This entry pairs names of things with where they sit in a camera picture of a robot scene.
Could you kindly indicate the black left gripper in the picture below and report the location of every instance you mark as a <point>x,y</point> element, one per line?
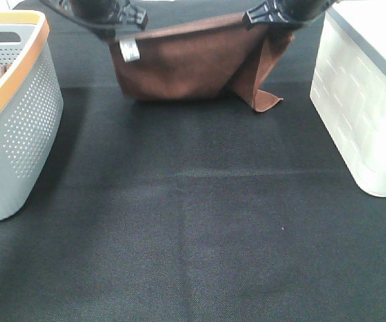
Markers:
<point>106,19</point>

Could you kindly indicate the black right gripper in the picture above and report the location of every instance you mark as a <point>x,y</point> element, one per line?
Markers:
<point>293,14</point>

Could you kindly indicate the brown towel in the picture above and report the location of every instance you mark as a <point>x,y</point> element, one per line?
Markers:
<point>201,60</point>

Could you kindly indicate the white plastic storage bin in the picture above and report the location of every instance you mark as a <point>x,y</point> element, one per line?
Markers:
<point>348,88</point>

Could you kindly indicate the grey perforated laundry basket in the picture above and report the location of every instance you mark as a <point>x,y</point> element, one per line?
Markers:
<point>31,105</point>

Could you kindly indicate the black fabric table mat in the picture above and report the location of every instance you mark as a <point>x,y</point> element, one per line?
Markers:
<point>191,211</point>

